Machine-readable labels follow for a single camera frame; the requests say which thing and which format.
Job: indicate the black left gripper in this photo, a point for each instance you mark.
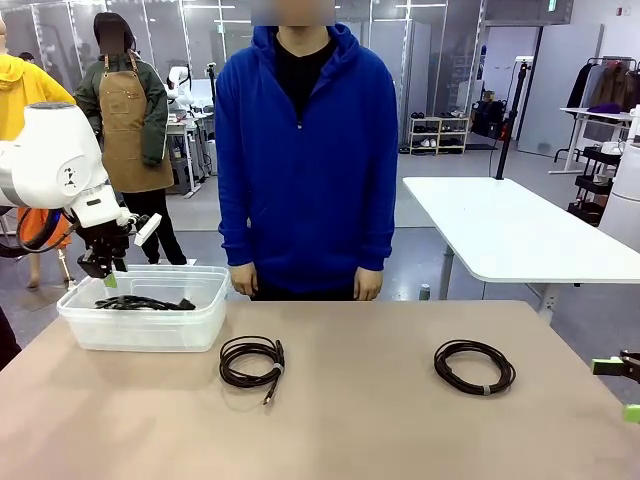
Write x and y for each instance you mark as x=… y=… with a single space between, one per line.
x=110 y=242

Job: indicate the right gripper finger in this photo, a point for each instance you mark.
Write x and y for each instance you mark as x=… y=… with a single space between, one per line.
x=632 y=413
x=607 y=366

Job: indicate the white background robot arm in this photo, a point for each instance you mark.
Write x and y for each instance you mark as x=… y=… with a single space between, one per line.
x=179 y=85

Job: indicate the person's left forearm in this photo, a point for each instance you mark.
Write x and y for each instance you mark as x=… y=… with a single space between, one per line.
x=377 y=240

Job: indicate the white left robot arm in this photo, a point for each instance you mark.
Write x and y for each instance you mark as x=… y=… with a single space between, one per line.
x=50 y=155

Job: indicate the person's right forearm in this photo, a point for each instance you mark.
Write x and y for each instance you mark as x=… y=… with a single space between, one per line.
x=237 y=240

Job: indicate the person's right hand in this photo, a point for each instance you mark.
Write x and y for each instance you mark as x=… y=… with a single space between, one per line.
x=245 y=282

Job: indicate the person's left hand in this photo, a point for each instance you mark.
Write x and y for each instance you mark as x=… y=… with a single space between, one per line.
x=367 y=285

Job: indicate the clear plastic storage container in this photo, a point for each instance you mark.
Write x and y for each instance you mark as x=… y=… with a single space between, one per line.
x=150 y=335

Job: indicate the person in brown apron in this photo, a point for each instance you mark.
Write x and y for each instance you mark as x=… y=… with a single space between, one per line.
x=125 y=125

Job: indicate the white table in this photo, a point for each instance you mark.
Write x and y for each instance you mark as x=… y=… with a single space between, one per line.
x=525 y=225

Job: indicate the white rounded appliance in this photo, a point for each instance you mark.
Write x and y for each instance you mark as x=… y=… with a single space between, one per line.
x=625 y=200

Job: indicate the black utility cart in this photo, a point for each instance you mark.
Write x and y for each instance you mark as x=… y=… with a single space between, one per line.
x=595 y=182

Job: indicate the small grey-green cup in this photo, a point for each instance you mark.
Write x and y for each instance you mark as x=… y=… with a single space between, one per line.
x=425 y=292

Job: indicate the mannequin in yellow hoodie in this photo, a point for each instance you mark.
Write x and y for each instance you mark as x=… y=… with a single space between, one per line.
x=20 y=85

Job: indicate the person in blue hoodie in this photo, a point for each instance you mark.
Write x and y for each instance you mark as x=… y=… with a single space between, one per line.
x=305 y=200

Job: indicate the white desk with crossed legs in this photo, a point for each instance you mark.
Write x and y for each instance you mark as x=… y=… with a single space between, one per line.
x=595 y=114

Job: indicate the purple cloth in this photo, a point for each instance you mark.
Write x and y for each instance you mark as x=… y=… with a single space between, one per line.
x=604 y=107

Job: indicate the black tripod stand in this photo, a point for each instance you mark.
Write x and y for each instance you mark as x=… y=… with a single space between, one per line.
x=515 y=110

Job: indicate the black bags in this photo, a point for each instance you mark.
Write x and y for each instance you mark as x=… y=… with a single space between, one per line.
x=487 y=120

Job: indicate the clothes rack with garments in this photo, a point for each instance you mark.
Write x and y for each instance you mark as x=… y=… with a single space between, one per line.
x=612 y=82

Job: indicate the wooden shoe rack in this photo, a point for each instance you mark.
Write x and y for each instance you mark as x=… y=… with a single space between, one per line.
x=440 y=136

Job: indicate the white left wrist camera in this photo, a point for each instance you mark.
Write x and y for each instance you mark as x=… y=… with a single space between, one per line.
x=147 y=230

